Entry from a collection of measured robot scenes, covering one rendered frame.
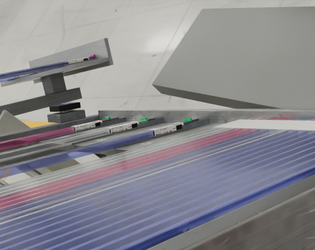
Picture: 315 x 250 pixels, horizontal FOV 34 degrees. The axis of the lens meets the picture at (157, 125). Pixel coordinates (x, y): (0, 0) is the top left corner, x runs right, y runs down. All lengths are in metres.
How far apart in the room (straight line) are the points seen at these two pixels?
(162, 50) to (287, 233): 2.25
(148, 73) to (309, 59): 1.62
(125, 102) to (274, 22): 1.49
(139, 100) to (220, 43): 1.29
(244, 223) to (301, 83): 0.65
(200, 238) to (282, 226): 0.08
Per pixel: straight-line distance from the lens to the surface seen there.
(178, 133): 0.78
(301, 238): 0.39
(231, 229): 0.33
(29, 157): 1.00
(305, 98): 0.94
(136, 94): 2.49
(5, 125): 1.22
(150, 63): 2.59
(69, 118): 1.04
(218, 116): 0.83
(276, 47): 1.07
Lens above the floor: 1.24
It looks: 34 degrees down
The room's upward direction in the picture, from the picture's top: 49 degrees counter-clockwise
